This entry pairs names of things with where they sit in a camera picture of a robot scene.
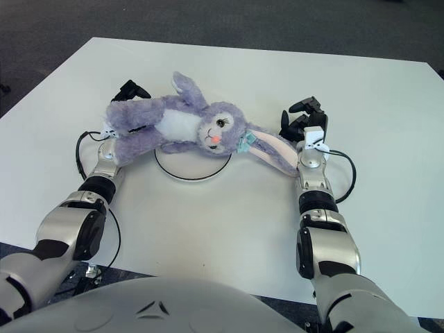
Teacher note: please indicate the white plate with black rim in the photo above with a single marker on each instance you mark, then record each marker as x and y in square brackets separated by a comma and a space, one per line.
[192, 166]

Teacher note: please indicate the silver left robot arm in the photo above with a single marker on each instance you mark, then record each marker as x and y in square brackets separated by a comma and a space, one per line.
[66, 236]

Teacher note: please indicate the purple plush bunny doll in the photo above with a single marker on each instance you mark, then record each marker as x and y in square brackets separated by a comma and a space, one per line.
[180, 125]

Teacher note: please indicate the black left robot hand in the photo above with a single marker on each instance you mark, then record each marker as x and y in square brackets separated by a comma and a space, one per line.
[130, 87]

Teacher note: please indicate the metal bracket under table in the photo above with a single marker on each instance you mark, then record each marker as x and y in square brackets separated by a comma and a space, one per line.
[92, 272]

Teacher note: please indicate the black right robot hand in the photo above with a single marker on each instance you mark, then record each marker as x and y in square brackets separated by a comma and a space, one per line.
[317, 119]

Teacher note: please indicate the grey robot torso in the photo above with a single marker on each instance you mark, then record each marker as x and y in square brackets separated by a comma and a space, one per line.
[156, 308]

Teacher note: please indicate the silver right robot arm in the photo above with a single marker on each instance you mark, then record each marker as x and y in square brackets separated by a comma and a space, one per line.
[322, 239]

